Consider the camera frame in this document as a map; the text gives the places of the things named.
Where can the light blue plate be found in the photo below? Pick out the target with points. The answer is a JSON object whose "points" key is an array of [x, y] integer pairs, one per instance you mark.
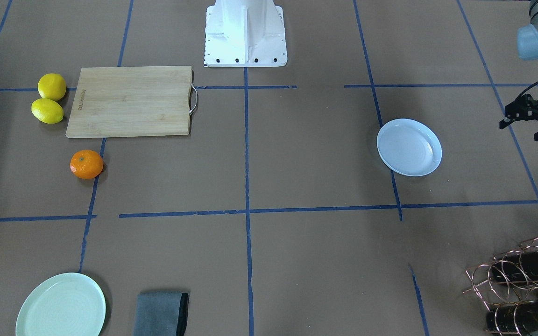
{"points": [[409, 147]]}

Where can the orange mandarin fruit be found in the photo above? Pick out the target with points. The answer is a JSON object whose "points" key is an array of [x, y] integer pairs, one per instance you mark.
{"points": [[86, 164]]}

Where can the light green plate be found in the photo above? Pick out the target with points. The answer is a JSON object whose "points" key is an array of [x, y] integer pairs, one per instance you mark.
{"points": [[68, 304]]}

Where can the dark wine bottle upper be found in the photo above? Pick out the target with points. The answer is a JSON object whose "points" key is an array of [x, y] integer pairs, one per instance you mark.
{"points": [[518, 267]]}

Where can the dark wine bottle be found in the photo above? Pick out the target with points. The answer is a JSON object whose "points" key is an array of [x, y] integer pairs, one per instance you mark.
{"points": [[518, 267], [522, 318]]}

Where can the dark wine bottle lower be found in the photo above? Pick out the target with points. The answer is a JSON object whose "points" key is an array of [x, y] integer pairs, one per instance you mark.
{"points": [[522, 318]]}

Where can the folded grey cloth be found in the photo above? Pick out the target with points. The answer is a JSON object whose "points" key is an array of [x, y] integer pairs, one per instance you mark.
{"points": [[161, 313]]}

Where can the bamboo cutting board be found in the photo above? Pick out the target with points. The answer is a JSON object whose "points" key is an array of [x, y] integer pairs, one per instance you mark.
{"points": [[144, 101]]}

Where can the upper yellow lemon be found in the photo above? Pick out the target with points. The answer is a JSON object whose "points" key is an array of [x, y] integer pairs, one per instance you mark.
{"points": [[52, 86]]}

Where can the yellow lemon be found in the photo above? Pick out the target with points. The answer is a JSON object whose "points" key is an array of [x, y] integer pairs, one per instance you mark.
{"points": [[52, 86], [47, 111]]}

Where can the lower yellow lemon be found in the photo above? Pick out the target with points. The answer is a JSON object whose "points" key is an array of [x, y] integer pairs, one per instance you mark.
{"points": [[47, 111]]}

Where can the copper wire bottle rack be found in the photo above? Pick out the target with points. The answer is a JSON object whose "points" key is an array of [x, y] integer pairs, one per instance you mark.
{"points": [[507, 286]]}

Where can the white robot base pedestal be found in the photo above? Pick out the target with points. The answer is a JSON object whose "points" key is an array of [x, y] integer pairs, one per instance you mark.
{"points": [[245, 33]]}

